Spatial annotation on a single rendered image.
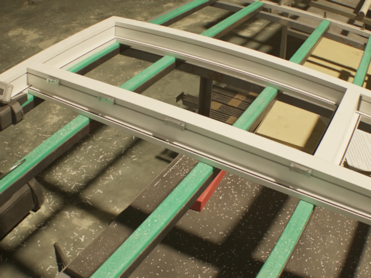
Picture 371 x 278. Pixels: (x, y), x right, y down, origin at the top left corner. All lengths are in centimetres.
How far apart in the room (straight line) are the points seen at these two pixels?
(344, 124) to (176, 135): 40
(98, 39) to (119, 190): 94
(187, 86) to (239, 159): 216
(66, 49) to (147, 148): 122
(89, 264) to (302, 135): 84
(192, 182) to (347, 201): 33
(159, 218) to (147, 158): 158
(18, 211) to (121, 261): 128
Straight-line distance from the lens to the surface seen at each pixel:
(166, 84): 313
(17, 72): 128
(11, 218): 201
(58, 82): 121
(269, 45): 396
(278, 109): 169
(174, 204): 90
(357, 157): 154
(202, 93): 155
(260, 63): 135
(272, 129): 157
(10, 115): 108
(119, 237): 121
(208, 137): 99
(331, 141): 102
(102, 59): 151
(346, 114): 114
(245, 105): 231
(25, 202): 205
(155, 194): 134
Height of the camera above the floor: 147
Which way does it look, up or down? 34 degrees down
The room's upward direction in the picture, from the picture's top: 3 degrees clockwise
